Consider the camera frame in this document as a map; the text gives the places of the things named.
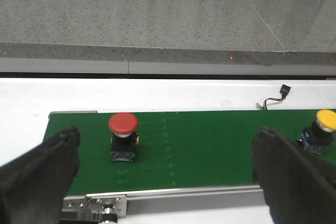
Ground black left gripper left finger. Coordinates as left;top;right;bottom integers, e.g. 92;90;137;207
1;127;80;223

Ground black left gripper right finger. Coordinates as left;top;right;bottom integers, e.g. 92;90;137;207
252;127;335;223

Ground yellow push button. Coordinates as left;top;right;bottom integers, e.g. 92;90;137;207
297;109;335;155

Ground red push button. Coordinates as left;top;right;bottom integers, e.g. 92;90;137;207
108;112;139;162

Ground conveyor drive belt pulleys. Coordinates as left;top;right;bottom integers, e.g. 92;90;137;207
59;208;118;223

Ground green conveyor belt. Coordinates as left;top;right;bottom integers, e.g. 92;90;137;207
43;109;336;197

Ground aluminium conveyor frame rail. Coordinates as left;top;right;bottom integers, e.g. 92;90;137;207
49;112;265;218

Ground black sensor with cable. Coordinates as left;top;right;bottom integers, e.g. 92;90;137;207
256;84;291;110

